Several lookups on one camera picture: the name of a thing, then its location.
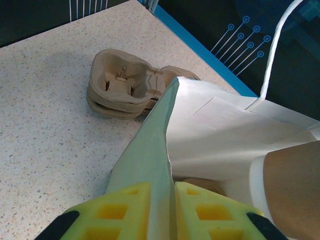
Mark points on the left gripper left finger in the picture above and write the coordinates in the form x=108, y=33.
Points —
x=112, y=215

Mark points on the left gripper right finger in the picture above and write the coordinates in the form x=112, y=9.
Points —
x=212, y=217

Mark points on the brown paper coffee cup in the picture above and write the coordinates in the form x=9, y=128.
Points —
x=292, y=180

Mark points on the printed paper gift bag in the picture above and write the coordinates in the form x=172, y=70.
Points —
x=212, y=125

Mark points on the stack of cardboard cup carriers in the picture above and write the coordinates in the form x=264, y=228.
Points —
x=120, y=82

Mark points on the aluminium frame post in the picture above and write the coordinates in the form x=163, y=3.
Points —
x=150, y=3

